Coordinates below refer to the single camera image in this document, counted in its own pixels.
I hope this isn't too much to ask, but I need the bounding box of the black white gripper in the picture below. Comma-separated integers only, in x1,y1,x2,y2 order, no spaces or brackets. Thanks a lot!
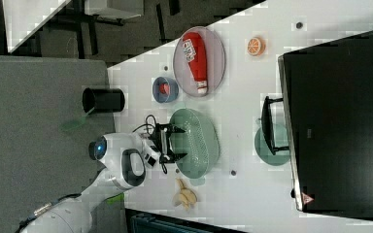
144,123,187,167

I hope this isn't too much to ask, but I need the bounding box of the mint green oval strainer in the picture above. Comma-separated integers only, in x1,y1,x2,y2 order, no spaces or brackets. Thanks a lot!
170,108,220,186

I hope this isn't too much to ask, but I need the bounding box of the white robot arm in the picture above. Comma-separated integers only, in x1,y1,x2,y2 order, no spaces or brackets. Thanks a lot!
16,123,185,233

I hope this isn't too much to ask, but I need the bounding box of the small blue bowl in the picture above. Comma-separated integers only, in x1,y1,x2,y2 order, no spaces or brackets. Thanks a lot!
153,77,179,103

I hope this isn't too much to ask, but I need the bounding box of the red toy strawberry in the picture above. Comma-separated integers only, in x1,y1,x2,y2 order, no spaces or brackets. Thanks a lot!
159,83,170,94

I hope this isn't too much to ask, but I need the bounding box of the peeled toy banana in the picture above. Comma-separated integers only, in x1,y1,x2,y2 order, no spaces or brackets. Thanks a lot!
172,179,197,211

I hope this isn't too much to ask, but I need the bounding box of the black cylindrical holder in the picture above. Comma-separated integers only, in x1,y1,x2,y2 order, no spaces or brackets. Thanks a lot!
82,87,125,114

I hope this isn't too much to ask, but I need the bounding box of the green marker object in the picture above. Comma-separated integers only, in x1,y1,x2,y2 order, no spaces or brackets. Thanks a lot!
106,193,124,204

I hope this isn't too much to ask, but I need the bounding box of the red ketchup bottle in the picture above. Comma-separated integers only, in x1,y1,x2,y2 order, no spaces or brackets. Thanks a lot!
182,32,208,94

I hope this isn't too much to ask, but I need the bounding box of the green spatula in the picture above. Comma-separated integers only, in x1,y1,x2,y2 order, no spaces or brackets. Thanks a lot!
60,108,94,132

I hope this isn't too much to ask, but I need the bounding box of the mint green cup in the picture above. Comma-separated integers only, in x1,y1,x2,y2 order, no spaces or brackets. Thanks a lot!
254,118,290,166

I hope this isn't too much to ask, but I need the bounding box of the orange slice toy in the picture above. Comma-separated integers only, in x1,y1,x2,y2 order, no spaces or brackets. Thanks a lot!
247,37,265,56

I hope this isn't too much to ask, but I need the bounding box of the black steel toaster oven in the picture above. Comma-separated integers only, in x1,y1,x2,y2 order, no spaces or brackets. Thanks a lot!
261,30,373,220

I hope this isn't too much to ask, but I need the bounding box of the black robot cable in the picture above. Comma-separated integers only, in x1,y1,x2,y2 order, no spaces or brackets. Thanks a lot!
131,114,158,134

